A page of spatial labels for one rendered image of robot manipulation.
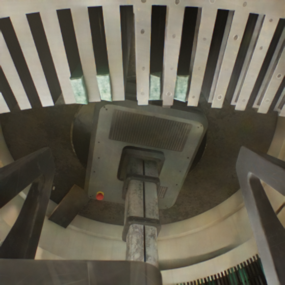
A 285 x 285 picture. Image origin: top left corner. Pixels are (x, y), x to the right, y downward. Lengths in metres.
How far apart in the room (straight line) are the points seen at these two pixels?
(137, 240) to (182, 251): 1.10
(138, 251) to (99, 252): 1.11
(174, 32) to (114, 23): 0.05
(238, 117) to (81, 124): 0.91
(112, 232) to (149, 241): 1.15
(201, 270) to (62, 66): 1.63
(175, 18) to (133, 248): 0.77
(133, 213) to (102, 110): 0.45
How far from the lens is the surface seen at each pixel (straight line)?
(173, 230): 2.04
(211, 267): 1.74
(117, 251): 2.00
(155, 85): 0.22
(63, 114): 1.49
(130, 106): 1.08
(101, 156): 1.23
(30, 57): 0.24
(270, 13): 0.22
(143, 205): 0.99
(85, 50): 0.22
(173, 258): 1.96
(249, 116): 1.57
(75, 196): 1.82
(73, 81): 0.22
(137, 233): 0.91
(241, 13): 0.21
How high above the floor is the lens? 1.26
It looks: 56 degrees down
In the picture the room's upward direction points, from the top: 179 degrees clockwise
